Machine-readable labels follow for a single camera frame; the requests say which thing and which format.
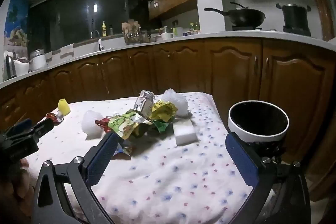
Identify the crumpled silver carton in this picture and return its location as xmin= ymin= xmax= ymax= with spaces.
xmin=133 ymin=90 xmax=156 ymax=118

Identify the black stock pot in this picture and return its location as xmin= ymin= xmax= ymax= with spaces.
xmin=276 ymin=3 xmax=312 ymax=31

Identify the white crumpled paper ball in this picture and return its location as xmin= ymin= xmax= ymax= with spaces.
xmin=163 ymin=89 xmax=192 ymax=117

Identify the blue wall poster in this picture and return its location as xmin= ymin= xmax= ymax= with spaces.
xmin=4 ymin=0 xmax=29 ymax=51

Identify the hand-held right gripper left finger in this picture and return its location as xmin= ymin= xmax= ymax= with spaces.
xmin=31 ymin=132 xmax=120 ymax=224

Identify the white bin with black liner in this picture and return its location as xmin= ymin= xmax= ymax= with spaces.
xmin=228 ymin=100 xmax=290 ymax=161

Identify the red snack packet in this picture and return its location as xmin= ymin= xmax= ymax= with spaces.
xmin=95 ymin=119 xmax=113 ymax=134

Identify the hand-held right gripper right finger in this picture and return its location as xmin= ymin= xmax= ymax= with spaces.
xmin=225 ymin=132 xmax=313 ymax=224

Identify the white foam block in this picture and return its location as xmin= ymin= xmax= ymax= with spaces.
xmin=173 ymin=118 xmax=198 ymax=146

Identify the white foam net sleeve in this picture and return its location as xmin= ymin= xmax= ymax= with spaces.
xmin=81 ymin=110 xmax=104 ymax=136

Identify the yellow-green wrapper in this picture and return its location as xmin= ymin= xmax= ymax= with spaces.
xmin=150 ymin=99 xmax=179 ymax=122

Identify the wooden utensil rack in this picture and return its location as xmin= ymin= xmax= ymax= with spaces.
xmin=121 ymin=21 xmax=142 ymax=45

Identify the colourful foil wrapper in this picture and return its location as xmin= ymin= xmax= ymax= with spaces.
xmin=112 ymin=141 xmax=133 ymax=161

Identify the green drink pouch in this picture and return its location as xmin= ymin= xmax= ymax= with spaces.
xmin=108 ymin=111 xmax=153 ymax=139

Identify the crushed red can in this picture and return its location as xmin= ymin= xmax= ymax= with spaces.
xmin=46 ymin=112 xmax=65 ymax=125

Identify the person's left hand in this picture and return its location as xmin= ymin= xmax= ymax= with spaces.
xmin=5 ymin=160 xmax=36 ymax=214

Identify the white jar with metal lid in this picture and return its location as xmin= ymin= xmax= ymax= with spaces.
xmin=30 ymin=49 xmax=48 ymax=71

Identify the steel electric kettle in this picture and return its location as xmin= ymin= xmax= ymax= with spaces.
xmin=5 ymin=53 xmax=17 ymax=79

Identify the dark kitchen window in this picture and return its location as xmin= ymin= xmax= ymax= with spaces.
xmin=28 ymin=0 xmax=147 ymax=52

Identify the white floral tablecloth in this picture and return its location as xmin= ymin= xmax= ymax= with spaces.
xmin=22 ymin=92 xmax=263 ymax=224

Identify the black gas stove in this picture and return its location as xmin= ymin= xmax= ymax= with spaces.
xmin=232 ymin=25 xmax=311 ymax=37

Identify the black wok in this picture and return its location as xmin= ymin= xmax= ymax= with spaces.
xmin=204 ymin=2 xmax=266 ymax=27

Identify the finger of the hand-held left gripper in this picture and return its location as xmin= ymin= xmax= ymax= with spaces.
xmin=28 ymin=119 xmax=54 ymax=140
xmin=5 ymin=119 xmax=33 ymax=139

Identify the white kitchen countertop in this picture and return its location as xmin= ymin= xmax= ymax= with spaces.
xmin=0 ymin=30 xmax=336 ymax=89

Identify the yellow pleated paper cup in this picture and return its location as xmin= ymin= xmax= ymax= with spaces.
xmin=58 ymin=99 xmax=70 ymax=115

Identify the white container with red lid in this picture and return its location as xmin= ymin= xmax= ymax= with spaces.
xmin=14 ymin=57 xmax=32 ymax=75

